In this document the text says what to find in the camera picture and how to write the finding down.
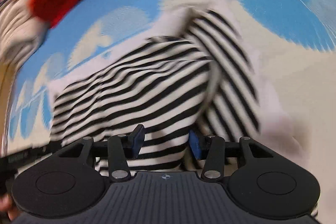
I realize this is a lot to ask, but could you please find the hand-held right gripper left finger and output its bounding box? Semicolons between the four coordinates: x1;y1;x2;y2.
56;124;145;182

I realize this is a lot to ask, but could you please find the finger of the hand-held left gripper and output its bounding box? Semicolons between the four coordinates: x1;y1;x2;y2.
28;140;62;159

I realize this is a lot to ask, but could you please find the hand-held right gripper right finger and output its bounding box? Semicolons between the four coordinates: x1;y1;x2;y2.
188;130;273;180

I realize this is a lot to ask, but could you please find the black white striped hooded top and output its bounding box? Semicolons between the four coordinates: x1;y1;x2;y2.
49;0;319;224

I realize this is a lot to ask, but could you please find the person's left hand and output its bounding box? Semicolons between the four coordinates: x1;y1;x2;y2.
0;194;21;222

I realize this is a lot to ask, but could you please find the cream folded blanket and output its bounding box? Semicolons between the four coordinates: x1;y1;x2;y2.
0;0;49;72

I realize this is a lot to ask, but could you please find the wooden bed frame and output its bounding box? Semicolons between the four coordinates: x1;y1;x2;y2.
0;56;17;146

